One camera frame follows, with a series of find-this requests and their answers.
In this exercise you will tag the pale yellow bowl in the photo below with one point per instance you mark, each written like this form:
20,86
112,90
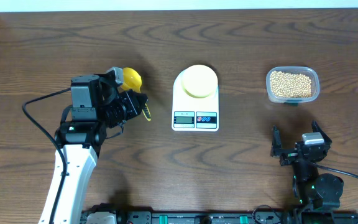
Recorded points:
199,81

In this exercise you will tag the yellow plastic measuring scoop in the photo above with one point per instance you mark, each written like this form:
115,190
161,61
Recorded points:
133,81

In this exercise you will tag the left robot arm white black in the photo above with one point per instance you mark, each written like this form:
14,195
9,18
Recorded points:
96,106

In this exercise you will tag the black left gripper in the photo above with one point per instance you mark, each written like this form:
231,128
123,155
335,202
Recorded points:
132,109

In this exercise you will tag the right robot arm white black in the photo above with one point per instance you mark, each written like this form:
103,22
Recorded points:
319,191

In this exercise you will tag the soybeans pile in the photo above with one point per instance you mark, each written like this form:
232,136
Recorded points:
289,85

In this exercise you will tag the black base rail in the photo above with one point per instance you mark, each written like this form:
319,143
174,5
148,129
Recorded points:
106,213

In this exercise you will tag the clear plastic container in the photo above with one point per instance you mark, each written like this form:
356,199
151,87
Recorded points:
315,87

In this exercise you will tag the white digital kitchen scale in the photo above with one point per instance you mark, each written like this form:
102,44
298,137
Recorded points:
194,114

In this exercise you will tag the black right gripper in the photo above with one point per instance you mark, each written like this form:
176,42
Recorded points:
276,146

